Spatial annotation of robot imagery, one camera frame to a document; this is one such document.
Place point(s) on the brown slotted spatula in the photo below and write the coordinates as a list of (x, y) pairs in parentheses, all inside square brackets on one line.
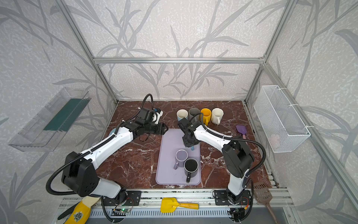
[(263, 196)]

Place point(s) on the purple ceramic mug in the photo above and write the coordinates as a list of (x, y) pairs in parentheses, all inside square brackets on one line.
[(180, 157)]

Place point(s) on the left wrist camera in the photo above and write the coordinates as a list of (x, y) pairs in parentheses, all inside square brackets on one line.
[(157, 114)]

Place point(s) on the white ceramic mug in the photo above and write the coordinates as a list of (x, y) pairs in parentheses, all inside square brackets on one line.
[(217, 115)]

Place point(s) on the yellow toy shovel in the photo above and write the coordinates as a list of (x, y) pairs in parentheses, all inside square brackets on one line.
[(170, 204)]

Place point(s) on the yellow ceramic mug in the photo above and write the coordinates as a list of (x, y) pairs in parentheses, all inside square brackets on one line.
[(206, 116)]

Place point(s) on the purple silicone spatula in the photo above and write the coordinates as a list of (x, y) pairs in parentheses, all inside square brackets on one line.
[(242, 130)]

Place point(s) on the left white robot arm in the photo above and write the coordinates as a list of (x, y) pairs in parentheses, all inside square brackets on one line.
[(78, 175)]

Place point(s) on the grey ceramic mug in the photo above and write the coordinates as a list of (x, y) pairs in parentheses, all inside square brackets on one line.
[(192, 114)]

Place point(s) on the lavender plastic tray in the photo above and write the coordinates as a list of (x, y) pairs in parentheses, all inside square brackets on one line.
[(166, 174)]

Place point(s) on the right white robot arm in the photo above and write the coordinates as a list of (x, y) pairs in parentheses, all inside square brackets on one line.
[(237, 155)]

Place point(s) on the clear plastic wall shelf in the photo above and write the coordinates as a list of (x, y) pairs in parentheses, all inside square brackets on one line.
[(32, 138)]

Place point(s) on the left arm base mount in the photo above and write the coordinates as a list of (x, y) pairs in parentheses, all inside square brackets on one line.
[(126, 198)]

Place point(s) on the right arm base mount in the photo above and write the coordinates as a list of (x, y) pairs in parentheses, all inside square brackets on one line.
[(224, 197)]

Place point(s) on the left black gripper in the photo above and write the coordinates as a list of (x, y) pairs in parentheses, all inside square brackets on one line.
[(156, 129)]

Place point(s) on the black ceramic mug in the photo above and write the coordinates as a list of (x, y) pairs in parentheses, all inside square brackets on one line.
[(191, 168)]

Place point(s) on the green sponge sheet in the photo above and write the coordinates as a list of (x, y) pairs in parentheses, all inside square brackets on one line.
[(65, 118)]

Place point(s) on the white wire basket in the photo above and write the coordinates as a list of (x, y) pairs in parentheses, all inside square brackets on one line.
[(279, 116)]

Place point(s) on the light blue mug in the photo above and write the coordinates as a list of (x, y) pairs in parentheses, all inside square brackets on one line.
[(182, 114)]

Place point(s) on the light blue toy shovel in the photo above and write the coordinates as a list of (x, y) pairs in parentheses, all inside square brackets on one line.
[(112, 131)]

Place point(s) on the aluminium cage frame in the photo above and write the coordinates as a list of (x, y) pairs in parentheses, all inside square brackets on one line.
[(347, 184)]

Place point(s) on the pink object in basket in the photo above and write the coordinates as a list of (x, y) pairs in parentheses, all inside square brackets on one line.
[(275, 141)]

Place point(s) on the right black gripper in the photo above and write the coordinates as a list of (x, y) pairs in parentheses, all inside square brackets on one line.
[(187, 139)]

